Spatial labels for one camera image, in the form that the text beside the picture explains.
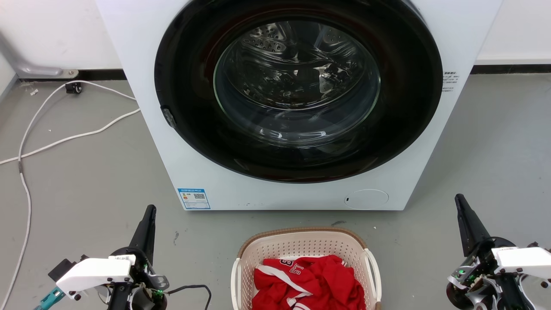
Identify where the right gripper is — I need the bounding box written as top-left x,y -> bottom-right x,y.
446,194 -> 539,310

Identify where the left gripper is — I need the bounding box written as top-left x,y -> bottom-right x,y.
106,205 -> 170,310

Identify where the white perforated laundry basket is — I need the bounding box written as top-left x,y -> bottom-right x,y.
231,227 -> 383,310

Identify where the blue energy label sticker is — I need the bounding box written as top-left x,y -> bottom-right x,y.
177,188 -> 211,211

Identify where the round white filter cover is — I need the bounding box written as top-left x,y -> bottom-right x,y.
344,189 -> 390,211

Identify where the black round washer door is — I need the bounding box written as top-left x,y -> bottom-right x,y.
154,0 -> 444,183

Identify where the white front-load washing machine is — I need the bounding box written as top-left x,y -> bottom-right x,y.
96,0 -> 503,211

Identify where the small printed text sticker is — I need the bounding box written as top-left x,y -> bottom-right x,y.
442,71 -> 460,93

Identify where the red sports jersey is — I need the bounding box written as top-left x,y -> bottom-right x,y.
252,255 -> 367,310

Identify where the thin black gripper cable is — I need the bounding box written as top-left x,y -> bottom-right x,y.
166,284 -> 212,310

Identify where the teal plastic bracket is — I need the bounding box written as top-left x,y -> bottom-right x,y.
34,288 -> 66,310

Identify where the white power cable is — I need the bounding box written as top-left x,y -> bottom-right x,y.
0,108 -> 141,166

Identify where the white hose cable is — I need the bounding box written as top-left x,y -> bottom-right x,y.
0,80 -> 137,310

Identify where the grey wall pipe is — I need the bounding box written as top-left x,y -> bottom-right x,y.
0,32 -> 80,80

